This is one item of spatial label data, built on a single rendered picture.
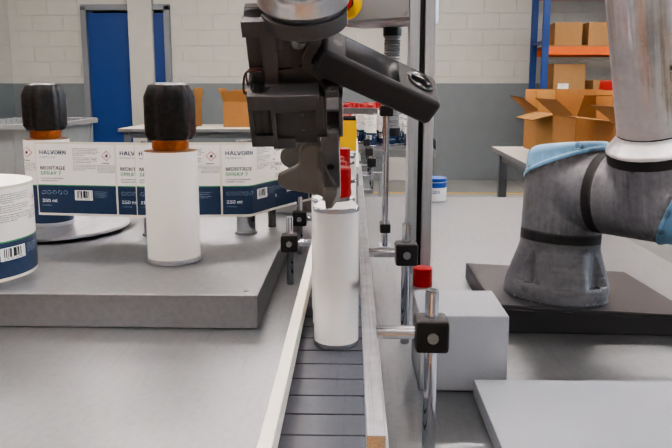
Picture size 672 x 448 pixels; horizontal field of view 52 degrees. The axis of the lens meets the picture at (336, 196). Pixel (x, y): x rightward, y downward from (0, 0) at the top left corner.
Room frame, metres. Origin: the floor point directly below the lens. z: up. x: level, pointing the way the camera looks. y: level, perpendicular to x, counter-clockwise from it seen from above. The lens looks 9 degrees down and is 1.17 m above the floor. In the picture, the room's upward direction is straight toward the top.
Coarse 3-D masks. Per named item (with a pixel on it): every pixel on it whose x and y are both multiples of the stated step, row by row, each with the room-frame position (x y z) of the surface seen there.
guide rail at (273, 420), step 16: (304, 272) 0.94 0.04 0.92; (304, 288) 0.87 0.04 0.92; (304, 304) 0.80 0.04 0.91; (288, 336) 0.69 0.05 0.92; (288, 352) 0.65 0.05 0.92; (288, 368) 0.61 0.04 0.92; (288, 384) 0.59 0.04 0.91; (272, 400) 0.54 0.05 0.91; (272, 416) 0.52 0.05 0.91; (272, 432) 0.49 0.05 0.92
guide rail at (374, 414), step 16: (368, 256) 0.85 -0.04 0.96; (368, 272) 0.77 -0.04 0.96; (368, 288) 0.71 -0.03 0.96; (368, 304) 0.66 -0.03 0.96; (368, 320) 0.61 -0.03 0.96; (368, 336) 0.57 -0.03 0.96; (368, 352) 0.53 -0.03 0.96; (368, 368) 0.50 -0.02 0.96; (368, 384) 0.47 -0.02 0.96; (368, 400) 0.45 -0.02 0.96; (368, 416) 0.42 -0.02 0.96; (368, 432) 0.40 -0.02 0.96; (384, 432) 0.40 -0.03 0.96
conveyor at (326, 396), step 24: (360, 288) 0.98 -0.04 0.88; (312, 312) 0.88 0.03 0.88; (360, 312) 0.88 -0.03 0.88; (312, 336) 0.79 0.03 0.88; (360, 336) 0.79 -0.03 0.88; (312, 360) 0.71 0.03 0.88; (336, 360) 0.71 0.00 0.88; (360, 360) 0.71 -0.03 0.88; (312, 384) 0.65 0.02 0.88; (336, 384) 0.65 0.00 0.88; (360, 384) 0.65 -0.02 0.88; (288, 408) 0.60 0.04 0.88; (312, 408) 0.60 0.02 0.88; (336, 408) 0.60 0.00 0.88; (360, 408) 0.60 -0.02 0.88; (288, 432) 0.56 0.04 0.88; (312, 432) 0.56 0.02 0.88; (336, 432) 0.56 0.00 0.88; (360, 432) 0.56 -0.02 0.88
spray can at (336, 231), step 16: (320, 208) 0.75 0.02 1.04; (336, 208) 0.74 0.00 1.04; (352, 208) 0.75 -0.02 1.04; (320, 224) 0.75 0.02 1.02; (336, 224) 0.74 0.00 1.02; (352, 224) 0.75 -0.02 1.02; (320, 240) 0.75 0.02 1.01; (336, 240) 0.74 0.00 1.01; (352, 240) 0.75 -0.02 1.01; (320, 256) 0.75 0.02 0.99; (336, 256) 0.74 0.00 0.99; (352, 256) 0.75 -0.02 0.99; (320, 272) 0.75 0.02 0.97; (336, 272) 0.74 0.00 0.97; (352, 272) 0.75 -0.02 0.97; (320, 288) 0.75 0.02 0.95; (336, 288) 0.74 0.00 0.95; (352, 288) 0.75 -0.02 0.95; (320, 304) 0.75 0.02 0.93; (336, 304) 0.74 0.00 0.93; (352, 304) 0.75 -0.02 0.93; (320, 320) 0.75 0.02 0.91; (336, 320) 0.74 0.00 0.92; (352, 320) 0.75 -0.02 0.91; (320, 336) 0.75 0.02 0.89; (336, 336) 0.74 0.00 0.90; (352, 336) 0.75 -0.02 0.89
